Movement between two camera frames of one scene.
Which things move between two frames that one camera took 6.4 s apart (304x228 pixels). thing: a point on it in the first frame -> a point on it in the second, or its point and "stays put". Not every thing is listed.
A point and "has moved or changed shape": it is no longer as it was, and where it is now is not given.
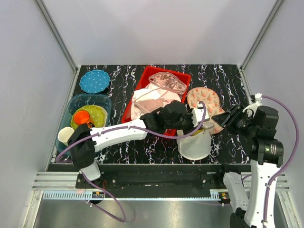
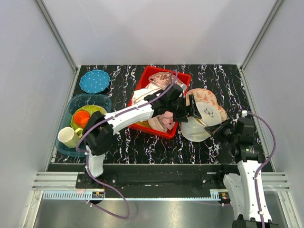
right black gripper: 232,115 -> 218,129
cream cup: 65,134 stays put
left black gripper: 191,127 -> 185,112
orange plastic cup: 81,117 stays put
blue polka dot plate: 95,81 stays put
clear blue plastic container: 76,100 stays put
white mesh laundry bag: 195,147 has moved or changed shape
